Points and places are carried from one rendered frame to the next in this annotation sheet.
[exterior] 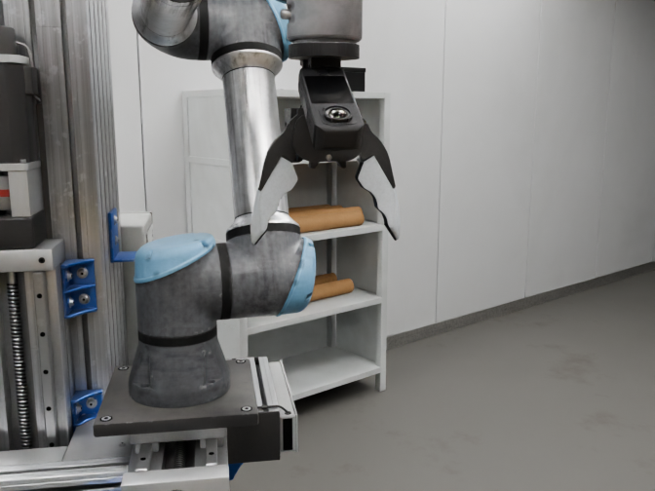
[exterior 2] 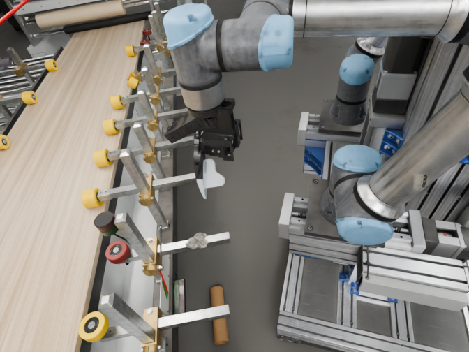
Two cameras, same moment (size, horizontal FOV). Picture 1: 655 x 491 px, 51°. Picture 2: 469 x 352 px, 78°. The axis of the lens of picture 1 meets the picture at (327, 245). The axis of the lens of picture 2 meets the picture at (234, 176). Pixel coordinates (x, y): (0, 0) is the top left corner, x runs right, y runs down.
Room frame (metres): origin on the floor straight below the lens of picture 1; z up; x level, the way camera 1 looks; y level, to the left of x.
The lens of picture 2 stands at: (0.99, -0.38, 1.80)
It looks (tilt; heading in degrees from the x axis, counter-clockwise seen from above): 46 degrees down; 123
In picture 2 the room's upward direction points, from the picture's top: 10 degrees counter-clockwise
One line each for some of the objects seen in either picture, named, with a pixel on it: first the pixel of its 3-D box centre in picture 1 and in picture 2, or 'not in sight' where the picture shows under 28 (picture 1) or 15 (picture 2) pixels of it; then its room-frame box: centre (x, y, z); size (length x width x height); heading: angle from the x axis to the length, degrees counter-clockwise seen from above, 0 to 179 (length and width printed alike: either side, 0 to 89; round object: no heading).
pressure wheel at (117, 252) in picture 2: not in sight; (121, 256); (0.27, -0.14, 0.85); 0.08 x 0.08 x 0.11
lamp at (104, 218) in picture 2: not in sight; (118, 237); (0.35, -0.13, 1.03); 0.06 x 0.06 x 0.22; 34
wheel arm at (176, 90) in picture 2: not in sight; (157, 93); (-0.18, 0.77, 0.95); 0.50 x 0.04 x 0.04; 34
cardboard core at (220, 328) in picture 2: not in sight; (218, 313); (0.47, 0.00, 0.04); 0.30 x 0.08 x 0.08; 124
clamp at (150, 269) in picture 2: not in sight; (151, 256); (0.37, -0.09, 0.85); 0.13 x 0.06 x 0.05; 124
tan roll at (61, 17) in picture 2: not in sight; (102, 10); (-1.51, 1.76, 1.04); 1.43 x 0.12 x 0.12; 34
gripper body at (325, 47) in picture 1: (323, 106); (214, 128); (0.72, 0.00, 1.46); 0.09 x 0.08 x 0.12; 10
